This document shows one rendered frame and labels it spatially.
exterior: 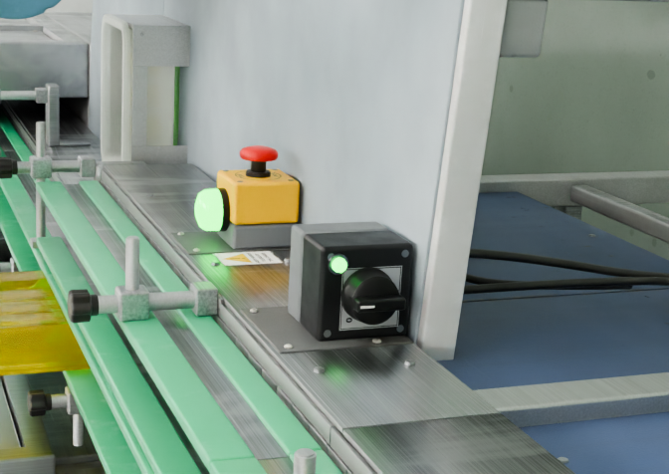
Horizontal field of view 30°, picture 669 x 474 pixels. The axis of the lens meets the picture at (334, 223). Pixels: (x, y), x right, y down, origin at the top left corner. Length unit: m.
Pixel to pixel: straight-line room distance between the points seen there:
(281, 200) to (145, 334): 0.26
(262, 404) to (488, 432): 0.17
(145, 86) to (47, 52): 0.81
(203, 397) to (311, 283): 0.14
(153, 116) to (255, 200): 0.50
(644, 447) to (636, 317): 0.32
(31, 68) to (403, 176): 1.56
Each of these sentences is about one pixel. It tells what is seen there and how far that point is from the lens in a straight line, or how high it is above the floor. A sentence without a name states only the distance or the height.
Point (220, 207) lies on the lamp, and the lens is 1.27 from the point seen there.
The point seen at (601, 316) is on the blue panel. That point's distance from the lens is 1.21.
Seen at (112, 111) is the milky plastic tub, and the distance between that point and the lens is 1.89.
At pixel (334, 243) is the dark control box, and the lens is 1.00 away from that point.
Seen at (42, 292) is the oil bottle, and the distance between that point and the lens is 1.57.
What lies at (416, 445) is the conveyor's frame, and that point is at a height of 0.84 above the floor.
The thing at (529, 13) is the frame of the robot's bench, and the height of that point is 0.67.
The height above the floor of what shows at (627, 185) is 0.15.
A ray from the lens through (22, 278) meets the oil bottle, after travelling 1.61.
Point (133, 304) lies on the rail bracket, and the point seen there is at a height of 0.96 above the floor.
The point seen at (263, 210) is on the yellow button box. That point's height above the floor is 0.79.
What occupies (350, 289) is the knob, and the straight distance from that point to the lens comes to 0.99.
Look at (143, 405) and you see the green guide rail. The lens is 1.12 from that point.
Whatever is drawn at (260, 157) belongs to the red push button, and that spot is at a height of 0.79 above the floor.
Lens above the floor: 1.17
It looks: 20 degrees down
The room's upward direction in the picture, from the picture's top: 92 degrees counter-clockwise
